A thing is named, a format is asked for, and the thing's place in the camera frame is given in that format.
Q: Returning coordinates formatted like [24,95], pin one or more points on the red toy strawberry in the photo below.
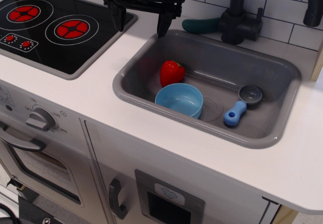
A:
[171,72]

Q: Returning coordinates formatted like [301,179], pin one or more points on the dark grey toy faucet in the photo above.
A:
[282,20]

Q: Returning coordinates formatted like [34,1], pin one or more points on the grey dispenser panel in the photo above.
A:
[164,203]

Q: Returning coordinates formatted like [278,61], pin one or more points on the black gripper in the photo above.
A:
[166,9]

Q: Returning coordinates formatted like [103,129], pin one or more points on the grey oven door handle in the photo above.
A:
[33,145]

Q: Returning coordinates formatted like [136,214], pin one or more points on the black toy stove top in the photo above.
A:
[61,37]

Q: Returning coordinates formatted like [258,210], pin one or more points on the light blue bowl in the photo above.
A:
[182,98]

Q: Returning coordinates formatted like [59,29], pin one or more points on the blue handled grey spoon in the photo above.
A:
[248,95]

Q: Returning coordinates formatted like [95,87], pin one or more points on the grey oven knob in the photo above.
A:
[40,120]

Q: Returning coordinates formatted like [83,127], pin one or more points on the grey cabinet door handle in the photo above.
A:
[118,210]

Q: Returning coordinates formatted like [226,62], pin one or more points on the grey toy sink basin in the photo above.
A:
[218,70]

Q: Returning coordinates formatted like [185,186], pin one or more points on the toy oven door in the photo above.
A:
[60,173]

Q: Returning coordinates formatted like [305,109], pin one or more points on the dark green toy cucumber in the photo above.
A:
[202,26]

